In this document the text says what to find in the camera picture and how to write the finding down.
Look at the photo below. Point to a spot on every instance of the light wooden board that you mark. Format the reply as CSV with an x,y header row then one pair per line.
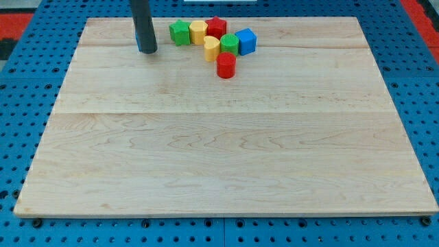
x,y
305,128

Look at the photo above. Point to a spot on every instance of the yellow heart block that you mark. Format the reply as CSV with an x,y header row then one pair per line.
x,y
211,48

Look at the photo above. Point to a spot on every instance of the red star block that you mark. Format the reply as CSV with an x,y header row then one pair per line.
x,y
216,27

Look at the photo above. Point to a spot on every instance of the green star block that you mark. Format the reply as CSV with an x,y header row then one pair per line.
x,y
179,32

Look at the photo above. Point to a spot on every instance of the red cylinder block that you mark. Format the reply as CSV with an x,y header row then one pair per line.
x,y
226,65

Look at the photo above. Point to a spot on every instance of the yellow hexagon block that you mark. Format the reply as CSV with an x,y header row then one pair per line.
x,y
197,32

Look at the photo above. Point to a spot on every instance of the blue cube block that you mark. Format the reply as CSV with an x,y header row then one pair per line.
x,y
247,41

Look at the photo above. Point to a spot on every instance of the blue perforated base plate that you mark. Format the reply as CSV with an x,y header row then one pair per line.
x,y
33,75

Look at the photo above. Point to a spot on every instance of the green cylinder block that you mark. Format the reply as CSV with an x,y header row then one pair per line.
x,y
229,43

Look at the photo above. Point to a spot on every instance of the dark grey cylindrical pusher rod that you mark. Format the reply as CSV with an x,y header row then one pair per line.
x,y
143,25

